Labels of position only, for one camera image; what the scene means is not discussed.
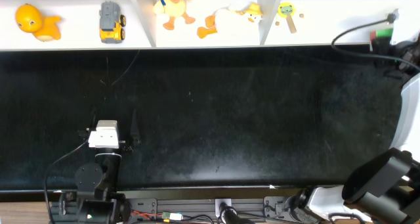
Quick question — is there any white plush duck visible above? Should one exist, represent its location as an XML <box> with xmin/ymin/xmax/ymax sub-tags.
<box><xmin>196</xmin><ymin>1</ymin><xmax>264</xmax><ymax>39</ymax></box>

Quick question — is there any many-coloured puzzle cube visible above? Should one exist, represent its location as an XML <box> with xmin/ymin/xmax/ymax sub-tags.
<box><xmin>369</xmin><ymin>27</ymin><xmax>394</xmax><ymax>43</ymax></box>

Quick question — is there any mounting rail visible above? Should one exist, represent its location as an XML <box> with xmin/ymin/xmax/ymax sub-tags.
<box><xmin>0</xmin><ymin>185</ymin><xmax>318</xmax><ymax>224</ymax></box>

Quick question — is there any yellow rubber duck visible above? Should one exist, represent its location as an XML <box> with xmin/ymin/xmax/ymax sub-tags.
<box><xmin>14</xmin><ymin>3</ymin><xmax>63</xmax><ymax>43</ymax></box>

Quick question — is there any black cable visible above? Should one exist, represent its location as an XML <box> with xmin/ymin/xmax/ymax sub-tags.
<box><xmin>327</xmin><ymin>8</ymin><xmax>420</xmax><ymax>224</ymax></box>
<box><xmin>43</xmin><ymin>137</ymin><xmax>91</xmax><ymax>224</ymax></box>

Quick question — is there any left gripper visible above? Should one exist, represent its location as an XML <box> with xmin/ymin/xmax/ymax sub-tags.
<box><xmin>88</xmin><ymin>108</ymin><xmax>142</xmax><ymax>153</ymax></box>

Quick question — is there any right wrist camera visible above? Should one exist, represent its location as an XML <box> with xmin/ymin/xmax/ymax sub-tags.
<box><xmin>392</xmin><ymin>9</ymin><xmax>420</xmax><ymax>46</ymax></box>

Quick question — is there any grey and yellow toy truck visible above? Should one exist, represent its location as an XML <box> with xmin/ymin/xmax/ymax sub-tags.
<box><xmin>98</xmin><ymin>0</ymin><xmax>127</xmax><ymax>45</ymax></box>

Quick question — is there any white shelf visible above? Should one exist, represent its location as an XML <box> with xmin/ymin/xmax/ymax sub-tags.
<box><xmin>0</xmin><ymin>0</ymin><xmax>420</xmax><ymax>52</ymax></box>

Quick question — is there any yellow plush duck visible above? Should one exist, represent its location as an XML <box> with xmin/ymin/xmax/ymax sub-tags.
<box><xmin>152</xmin><ymin>0</ymin><xmax>197</xmax><ymax>32</ymax></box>

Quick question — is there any yellow wooden rattle drum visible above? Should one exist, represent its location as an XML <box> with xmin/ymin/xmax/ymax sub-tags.
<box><xmin>274</xmin><ymin>1</ymin><xmax>305</xmax><ymax>35</ymax></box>

